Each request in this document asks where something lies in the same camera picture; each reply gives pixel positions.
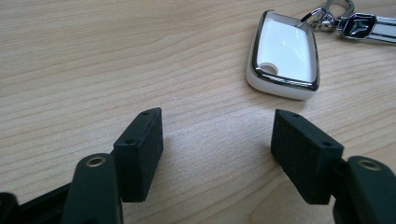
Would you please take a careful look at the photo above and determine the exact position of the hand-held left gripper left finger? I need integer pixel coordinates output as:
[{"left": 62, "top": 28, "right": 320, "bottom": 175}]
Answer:
[{"left": 112, "top": 106, "right": 164, "bottom": 203}]

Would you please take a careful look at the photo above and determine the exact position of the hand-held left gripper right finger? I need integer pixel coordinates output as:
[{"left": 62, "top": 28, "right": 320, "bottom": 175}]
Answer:
[{"left": 270, "top": 108, "right": 346, "bottom": 205}]

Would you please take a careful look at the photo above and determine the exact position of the white car key case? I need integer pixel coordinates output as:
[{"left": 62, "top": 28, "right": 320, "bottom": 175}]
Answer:
[{"left": 246, "top": 8, "right": 321, "bottom": 101}]

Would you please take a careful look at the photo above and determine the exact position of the silver key ring clasp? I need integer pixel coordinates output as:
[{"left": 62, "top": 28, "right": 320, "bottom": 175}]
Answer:
[{"left": 299, "top": 0, "right": 357, "bottom": 32}]

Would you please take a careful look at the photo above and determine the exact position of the silver and black keychain strap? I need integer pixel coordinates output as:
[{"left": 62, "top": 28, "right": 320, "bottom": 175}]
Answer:
[{"left": 335, "top": 12, "right": 396, "bottom": 45}]

